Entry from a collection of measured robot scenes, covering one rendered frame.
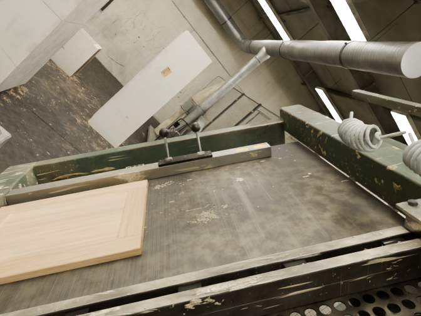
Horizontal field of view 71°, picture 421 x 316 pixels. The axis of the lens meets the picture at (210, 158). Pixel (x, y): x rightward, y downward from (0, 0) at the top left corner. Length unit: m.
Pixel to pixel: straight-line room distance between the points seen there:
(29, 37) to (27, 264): 2.72
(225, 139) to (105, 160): 0.53
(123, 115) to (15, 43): 1.94
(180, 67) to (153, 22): 4.50
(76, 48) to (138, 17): 3.43
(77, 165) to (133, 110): 3.43
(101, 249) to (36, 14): 2.78
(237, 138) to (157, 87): 3.43
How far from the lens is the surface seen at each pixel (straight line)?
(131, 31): 9.04
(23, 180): 1.35
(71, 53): 5.99
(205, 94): 6.78
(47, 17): 3.29
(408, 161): 0.65
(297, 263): 0.56
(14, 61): 3.42
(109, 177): 1.10
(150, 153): 1.30
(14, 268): 0.84
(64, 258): 0.80
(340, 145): 0.98
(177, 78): 4.65
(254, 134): 1.34
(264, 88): 9.67
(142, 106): 4.72
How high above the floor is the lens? 1.64
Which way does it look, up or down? 7 degrees down
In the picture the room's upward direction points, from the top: 50 degrees clockwise
